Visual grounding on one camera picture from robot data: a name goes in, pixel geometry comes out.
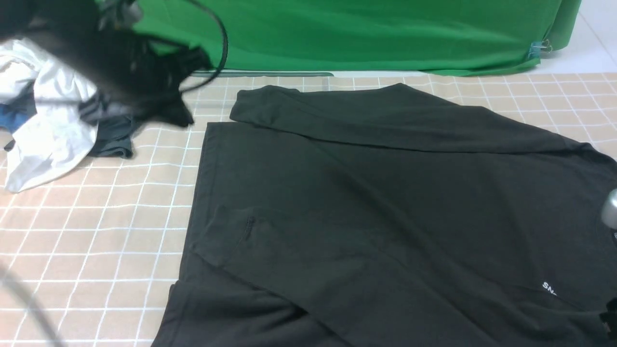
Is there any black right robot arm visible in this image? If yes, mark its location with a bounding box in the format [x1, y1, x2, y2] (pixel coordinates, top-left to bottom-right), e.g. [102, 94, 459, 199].
[600, 189, 617, 340]

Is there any white crumpled garment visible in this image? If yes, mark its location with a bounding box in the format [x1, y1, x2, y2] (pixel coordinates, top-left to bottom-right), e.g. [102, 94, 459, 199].
[0, 40, 97, 193]

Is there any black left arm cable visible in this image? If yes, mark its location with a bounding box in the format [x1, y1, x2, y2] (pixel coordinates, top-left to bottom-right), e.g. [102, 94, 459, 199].
[96, 0, 229, 94]

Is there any dark gray long-sleeved shirt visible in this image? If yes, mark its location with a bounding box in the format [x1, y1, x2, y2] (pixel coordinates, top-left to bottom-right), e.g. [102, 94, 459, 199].
[152, 84, 616, 347]

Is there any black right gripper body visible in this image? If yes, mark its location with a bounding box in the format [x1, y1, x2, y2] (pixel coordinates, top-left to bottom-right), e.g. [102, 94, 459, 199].
[599, 298, 617, 333]

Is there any blue crumpled garment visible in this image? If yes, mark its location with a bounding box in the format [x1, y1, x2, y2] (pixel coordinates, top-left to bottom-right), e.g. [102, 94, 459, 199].
[0, 105, 37, 133]

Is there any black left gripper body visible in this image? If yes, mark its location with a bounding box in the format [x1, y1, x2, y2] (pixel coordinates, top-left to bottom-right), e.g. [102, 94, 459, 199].
[79, 40, 213, 128]

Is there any blue binder clip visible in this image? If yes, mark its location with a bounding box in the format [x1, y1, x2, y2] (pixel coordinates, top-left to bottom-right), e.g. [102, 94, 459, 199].
[527, 40, 553, 59]

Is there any green backdrop cloth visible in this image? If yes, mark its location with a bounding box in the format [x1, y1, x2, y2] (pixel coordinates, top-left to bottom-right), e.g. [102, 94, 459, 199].
[134, 0, 580, 77]

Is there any beige checkered tablecloth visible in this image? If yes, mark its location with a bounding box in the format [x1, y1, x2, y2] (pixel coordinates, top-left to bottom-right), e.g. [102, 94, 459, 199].
[0, 72, 617, 347]

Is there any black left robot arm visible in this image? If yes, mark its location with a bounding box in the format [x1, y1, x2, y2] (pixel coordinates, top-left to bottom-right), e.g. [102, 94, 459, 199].
[1, 0, 214, 128]

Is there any dark gray crumpled garment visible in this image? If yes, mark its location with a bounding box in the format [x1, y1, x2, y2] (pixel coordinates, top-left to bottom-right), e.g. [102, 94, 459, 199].
[88, 117, 138, 160]

